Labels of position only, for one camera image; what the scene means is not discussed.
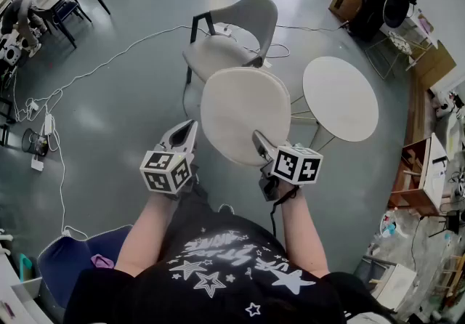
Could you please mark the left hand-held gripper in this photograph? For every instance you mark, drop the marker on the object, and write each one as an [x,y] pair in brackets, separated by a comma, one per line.
[165,170]

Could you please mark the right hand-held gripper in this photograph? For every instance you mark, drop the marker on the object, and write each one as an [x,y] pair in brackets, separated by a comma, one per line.
[296,166]

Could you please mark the round cream cushion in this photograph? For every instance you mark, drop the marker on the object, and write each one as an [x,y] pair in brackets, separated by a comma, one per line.
[239,108]

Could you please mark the grey chair with black legs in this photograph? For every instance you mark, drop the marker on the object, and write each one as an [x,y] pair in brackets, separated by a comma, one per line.
[218,52]

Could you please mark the person's right forearm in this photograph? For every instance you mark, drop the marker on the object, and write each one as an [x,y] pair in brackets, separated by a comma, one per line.
[303,242]

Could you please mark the person's left forearm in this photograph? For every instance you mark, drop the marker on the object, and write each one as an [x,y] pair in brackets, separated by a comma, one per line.
[145,239]

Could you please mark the blue desk chair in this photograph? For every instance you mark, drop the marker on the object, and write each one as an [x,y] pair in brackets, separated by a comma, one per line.
[67,10]

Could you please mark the blue upholstered chair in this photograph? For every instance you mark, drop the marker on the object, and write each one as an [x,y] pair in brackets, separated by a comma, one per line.
[69,264]

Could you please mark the small white adapter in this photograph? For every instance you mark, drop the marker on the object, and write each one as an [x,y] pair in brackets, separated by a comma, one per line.
[267,64]

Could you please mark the round white table gold legs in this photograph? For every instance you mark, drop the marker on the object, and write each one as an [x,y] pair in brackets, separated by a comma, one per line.
[339,97]

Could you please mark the flat white box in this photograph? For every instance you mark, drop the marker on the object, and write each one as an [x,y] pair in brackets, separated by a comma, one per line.
[37,163]

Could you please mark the purple cloth item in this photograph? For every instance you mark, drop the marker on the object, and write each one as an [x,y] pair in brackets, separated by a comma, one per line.
[102,261]

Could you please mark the wooden cabinet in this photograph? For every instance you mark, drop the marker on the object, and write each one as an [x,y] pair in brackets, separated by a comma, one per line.
[414,177]

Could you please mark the black star print T-shirt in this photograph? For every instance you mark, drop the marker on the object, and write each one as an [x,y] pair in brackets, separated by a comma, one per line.
[163,297]

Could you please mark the white low cabinet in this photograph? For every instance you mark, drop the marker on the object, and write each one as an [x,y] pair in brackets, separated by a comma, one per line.
[396,284]

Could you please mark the brown cardboard sheet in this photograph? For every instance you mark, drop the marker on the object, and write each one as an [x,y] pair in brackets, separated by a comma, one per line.
[434,64]

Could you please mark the teal plastic object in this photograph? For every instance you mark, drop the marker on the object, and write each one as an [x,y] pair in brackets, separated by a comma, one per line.
[24,266]

